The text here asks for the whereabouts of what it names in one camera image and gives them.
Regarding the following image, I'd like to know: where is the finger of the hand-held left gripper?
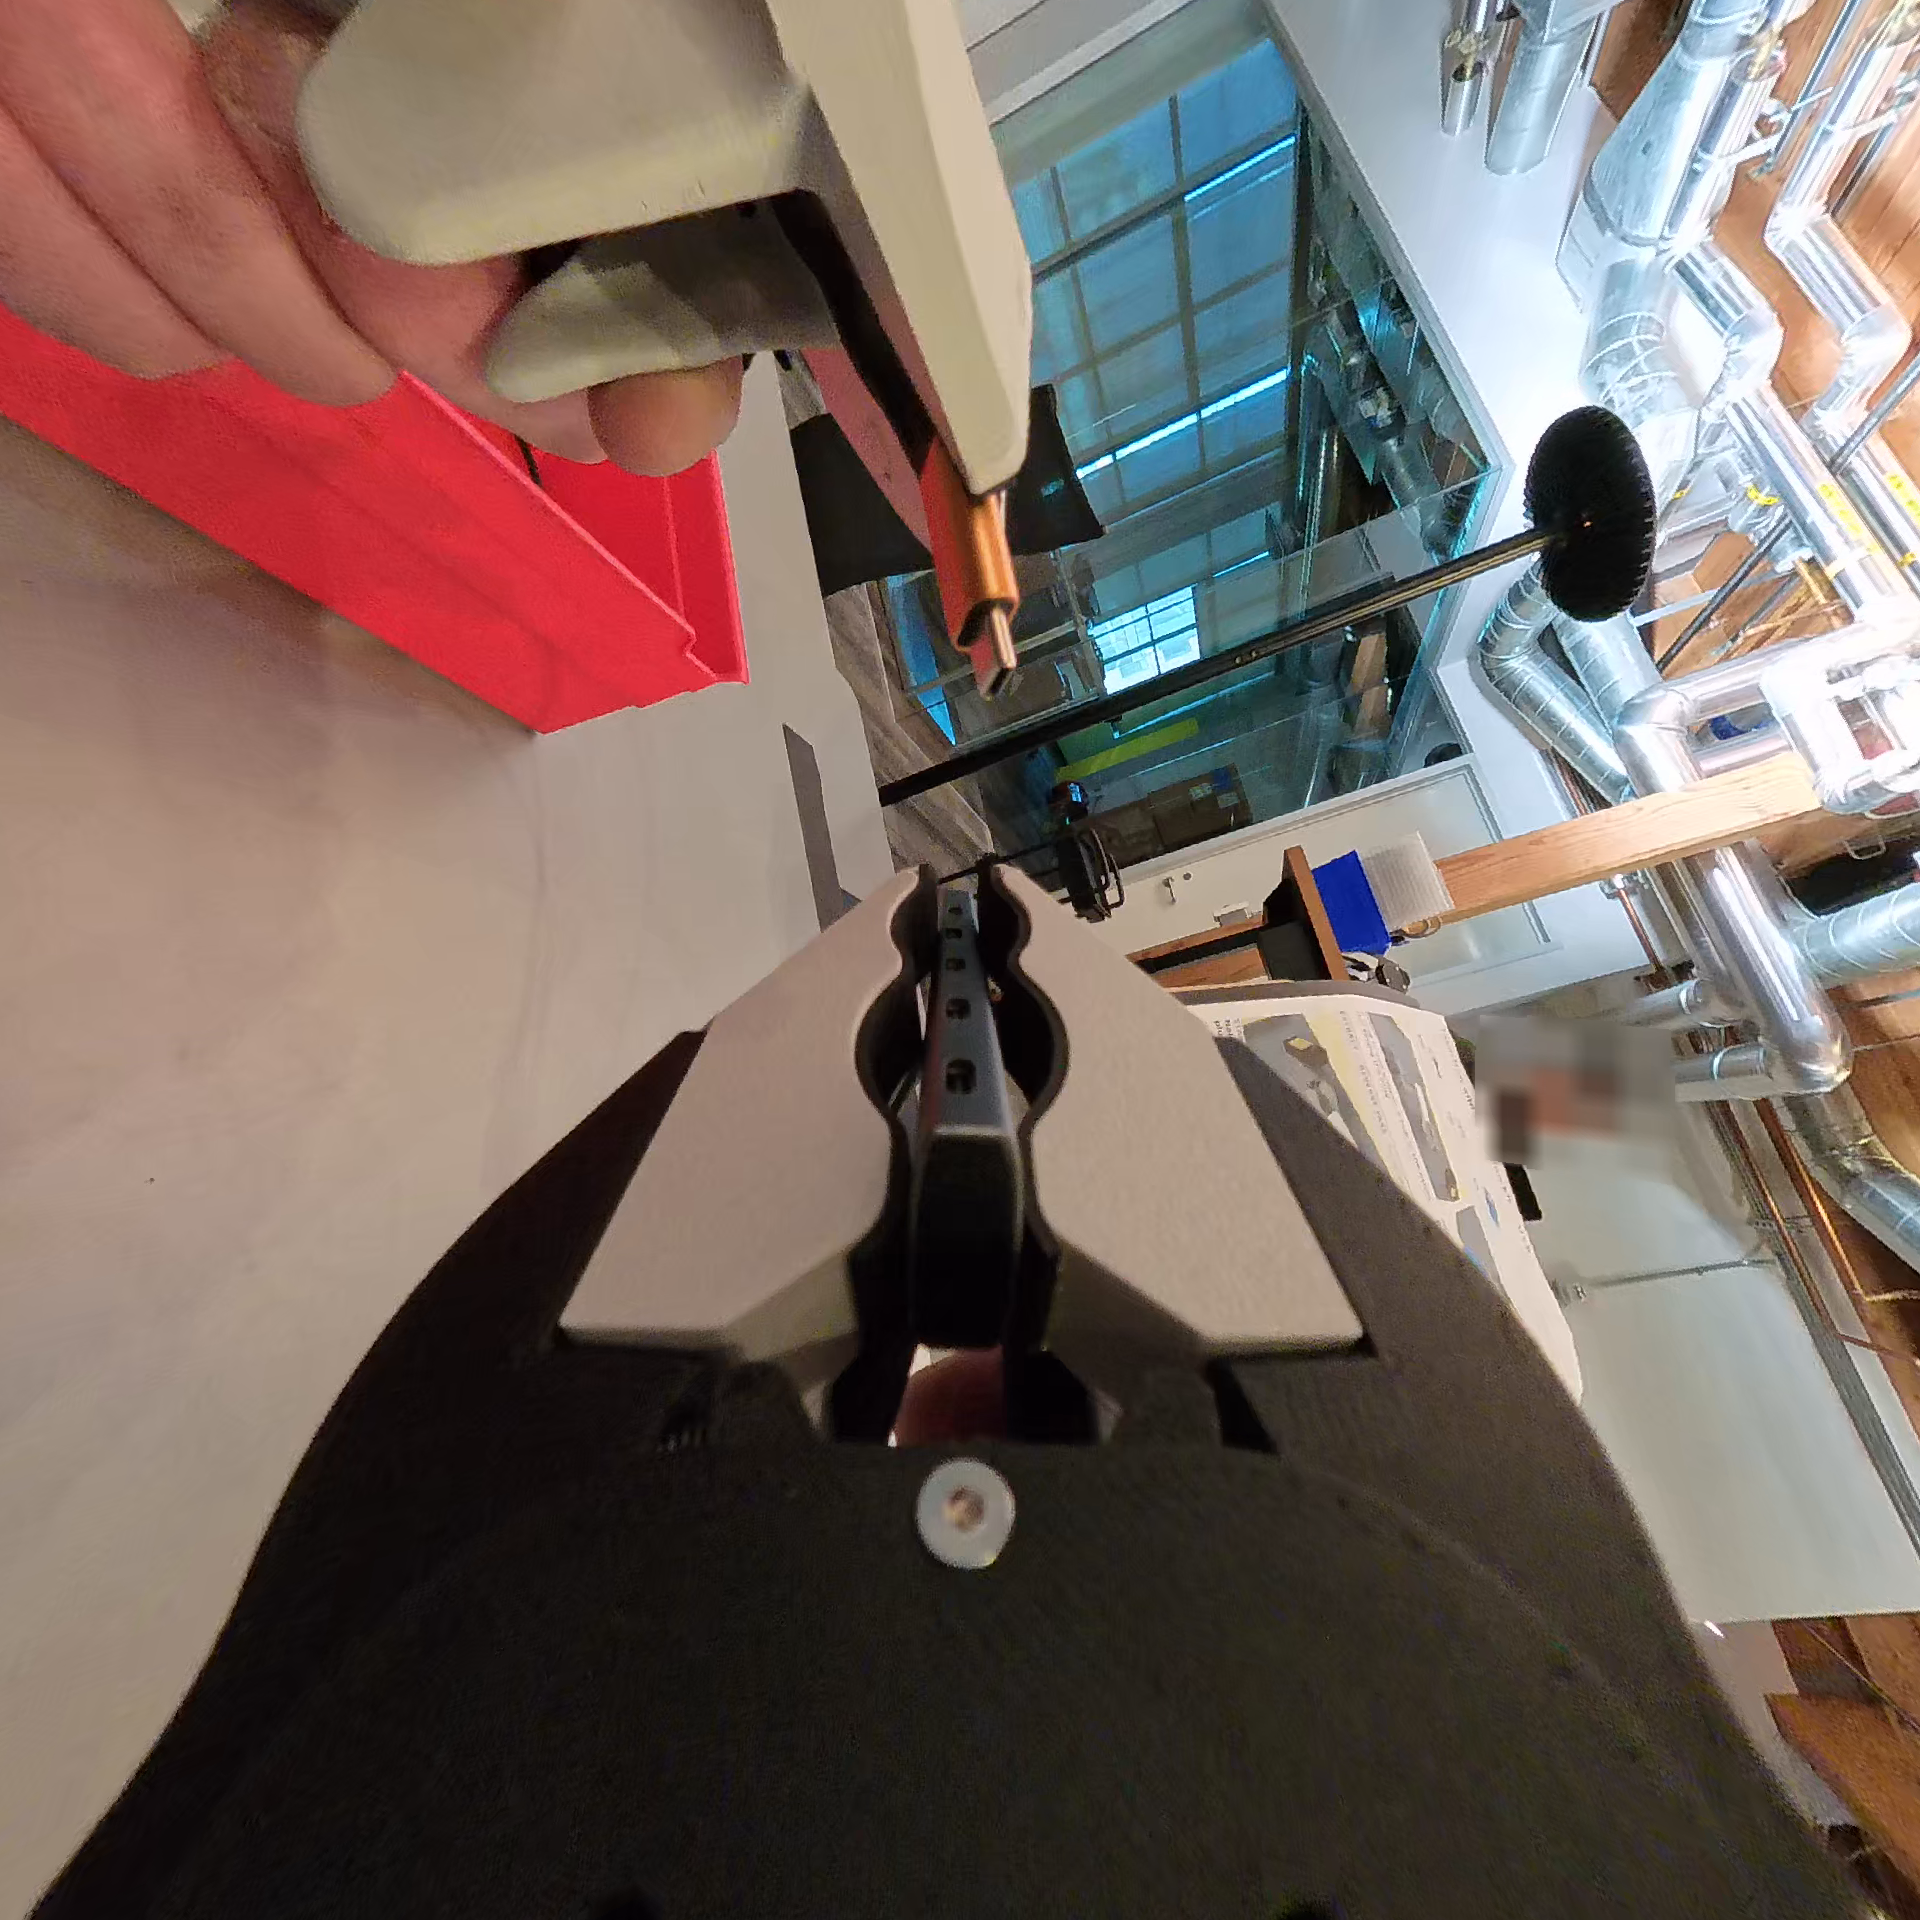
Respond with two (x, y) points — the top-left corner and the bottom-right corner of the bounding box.
(761, 0), (1036, 498)

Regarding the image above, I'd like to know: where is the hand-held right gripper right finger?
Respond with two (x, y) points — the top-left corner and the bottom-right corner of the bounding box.
(981, 866), (1369, 1441)

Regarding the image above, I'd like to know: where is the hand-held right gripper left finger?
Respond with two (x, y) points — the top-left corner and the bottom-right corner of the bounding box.
(560, 866), (935, 1436)

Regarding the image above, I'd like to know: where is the black utility cart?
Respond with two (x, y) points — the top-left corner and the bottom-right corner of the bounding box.
(1051, 823), (1128, 928)

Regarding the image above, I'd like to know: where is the black braided gold-plug cable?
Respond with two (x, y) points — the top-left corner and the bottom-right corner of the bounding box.
(915, 437), (1022, 702)

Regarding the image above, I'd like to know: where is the slim dark usb hub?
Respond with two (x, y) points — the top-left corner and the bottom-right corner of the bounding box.
(894, 886), (1030, 1355)

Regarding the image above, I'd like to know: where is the printed instruction sheet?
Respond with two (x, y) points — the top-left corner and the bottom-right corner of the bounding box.
(1200, 987), (1599, 1396)

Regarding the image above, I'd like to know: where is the black floor lamp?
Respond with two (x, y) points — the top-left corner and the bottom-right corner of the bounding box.
(872, 404), (1658, 813)

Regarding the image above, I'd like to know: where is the black high-back chair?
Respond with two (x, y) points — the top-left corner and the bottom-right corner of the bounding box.
(786, 384), (1119, 601)

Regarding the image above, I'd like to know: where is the blue box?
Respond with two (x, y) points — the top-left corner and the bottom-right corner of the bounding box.
(1313, 845), (1399, 960)

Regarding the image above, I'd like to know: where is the red plastic bin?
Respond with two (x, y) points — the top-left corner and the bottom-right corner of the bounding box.
(0, 294), (752, 734)

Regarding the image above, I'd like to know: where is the silver air duct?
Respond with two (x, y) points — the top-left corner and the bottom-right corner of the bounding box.
(1438, 0), (1920, 1276)

